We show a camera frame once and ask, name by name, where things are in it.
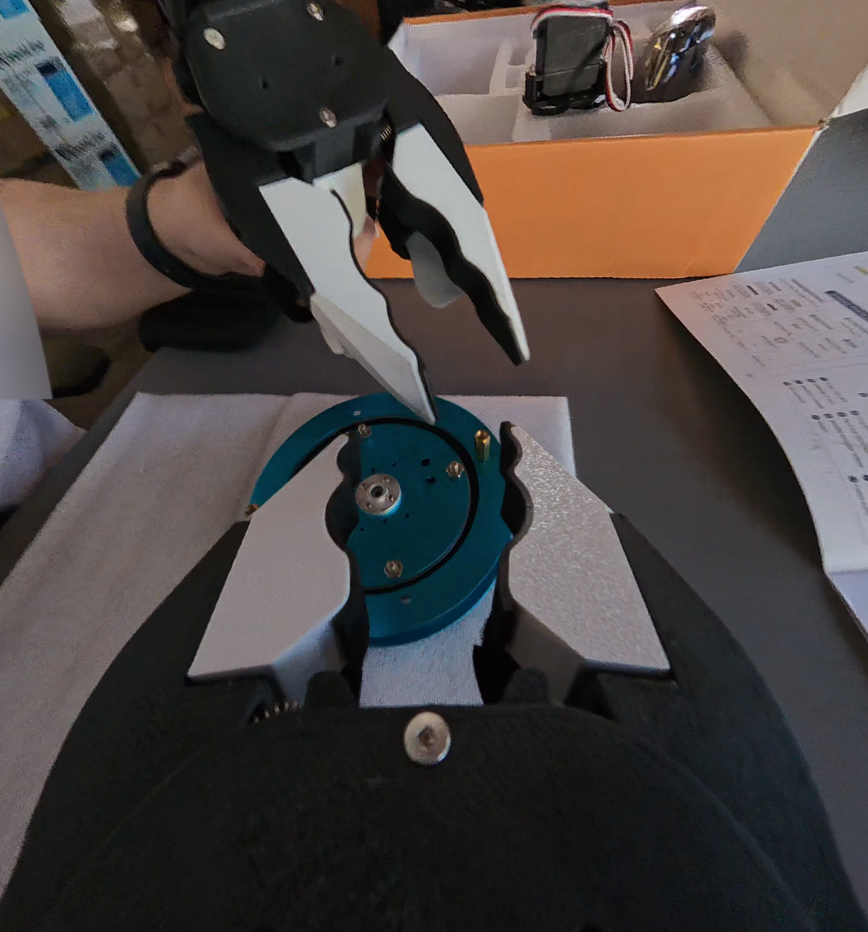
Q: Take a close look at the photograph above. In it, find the black servo motor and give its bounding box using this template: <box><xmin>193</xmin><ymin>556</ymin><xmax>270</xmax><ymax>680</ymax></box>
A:
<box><xmin>525</xmin><ymin>6</ymin><xmax>635</xmax><ymax>117</ymax></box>

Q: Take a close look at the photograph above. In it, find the open instruction booklet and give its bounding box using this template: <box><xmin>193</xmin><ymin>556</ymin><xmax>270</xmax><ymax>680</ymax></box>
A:
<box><xmin>654</xmin><ymin>248</ymin><xmax>868</xmax><ymax>689</ymax></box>

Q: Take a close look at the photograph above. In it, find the person's left forearm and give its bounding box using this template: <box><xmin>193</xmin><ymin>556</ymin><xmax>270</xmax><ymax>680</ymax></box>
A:
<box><xmin>0</xmin><ymin>178</ymin><xmax>187</xmax><ymax>336</ymax></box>

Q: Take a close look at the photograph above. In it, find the black wristband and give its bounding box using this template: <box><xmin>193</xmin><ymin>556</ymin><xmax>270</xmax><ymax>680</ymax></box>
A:
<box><xmin>124</xmin><ymin>156</ymin><xmax>260</xmax><ymax>288</ymax></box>

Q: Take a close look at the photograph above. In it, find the person's left hand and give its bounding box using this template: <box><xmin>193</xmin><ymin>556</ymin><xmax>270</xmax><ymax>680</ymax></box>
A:
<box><xmin>149</xmin><ymin>162</ymin><xmax>267</xmax><ymax>278</ymax></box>

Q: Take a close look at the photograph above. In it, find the white blue printed carton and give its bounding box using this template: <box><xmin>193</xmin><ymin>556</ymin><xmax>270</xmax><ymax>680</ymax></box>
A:
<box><xmin>0</xmin><ymin>0</ymin><xmax>144</xmax><ymax>190</ymax></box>

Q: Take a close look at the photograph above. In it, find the blue metal turntable assembly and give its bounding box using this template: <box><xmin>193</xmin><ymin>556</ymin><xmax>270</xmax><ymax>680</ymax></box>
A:
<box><xmin>248</xmin><ymin>393</ymin><xmax>514</xmax><ymax>645</ymax></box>

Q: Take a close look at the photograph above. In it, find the brown cardboard box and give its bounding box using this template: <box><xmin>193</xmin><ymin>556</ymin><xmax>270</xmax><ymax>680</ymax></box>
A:
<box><xmin>0</xmin><ymin>73</ymin><xmax>71</xmax><ymax>183</ymax></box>

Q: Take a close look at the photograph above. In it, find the black chair armrest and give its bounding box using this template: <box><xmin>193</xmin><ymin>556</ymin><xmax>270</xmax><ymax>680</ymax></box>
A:
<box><xmin>139</xmin><ymin>284</ymin><xmax>285</xmax><ymax>354</ymax></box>

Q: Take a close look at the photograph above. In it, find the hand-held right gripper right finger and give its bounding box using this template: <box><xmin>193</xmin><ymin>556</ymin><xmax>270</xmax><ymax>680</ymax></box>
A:
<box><xmin>472</xmin><ymin>421</ymin><xmax>671</xmax><ymax>705</ymax></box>

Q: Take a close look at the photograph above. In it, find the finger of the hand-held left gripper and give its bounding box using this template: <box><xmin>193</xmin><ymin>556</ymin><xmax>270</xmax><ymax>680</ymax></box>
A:
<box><xmin>378</xmin><ymin>118</ymin><xmax>532</xmax><ymax>366</ymax></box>
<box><xmin>258</xmin><ymin>165</ymin><xmax>438</xmax><ymax>425</ymax></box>

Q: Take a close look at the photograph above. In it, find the white foam sheet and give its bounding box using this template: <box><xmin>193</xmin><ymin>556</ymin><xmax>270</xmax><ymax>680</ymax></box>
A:
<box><xmin>0</xmin><ymin>392</ymin><xmax>575</xmax><ymax>926</ymax></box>

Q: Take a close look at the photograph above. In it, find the shiny metal part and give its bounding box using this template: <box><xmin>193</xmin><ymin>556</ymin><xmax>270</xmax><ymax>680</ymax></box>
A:
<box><xmin>636</xmin><ymin>3</ymin><xmax>719</xmax><ymax>103</ymax></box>

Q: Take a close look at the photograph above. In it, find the orange cardboard box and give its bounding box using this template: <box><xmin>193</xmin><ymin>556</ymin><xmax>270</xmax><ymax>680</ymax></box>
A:
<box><xmin>365</xmin><ymin>0</ymin><xmax>868</xmax><ymax>279</ymax></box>

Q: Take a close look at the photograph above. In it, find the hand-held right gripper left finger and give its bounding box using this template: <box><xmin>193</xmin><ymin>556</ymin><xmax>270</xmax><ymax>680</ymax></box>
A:
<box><xmin>186</xmin><ymin>434</ymin><xmax>369</xmax><ymax>705</ymax></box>

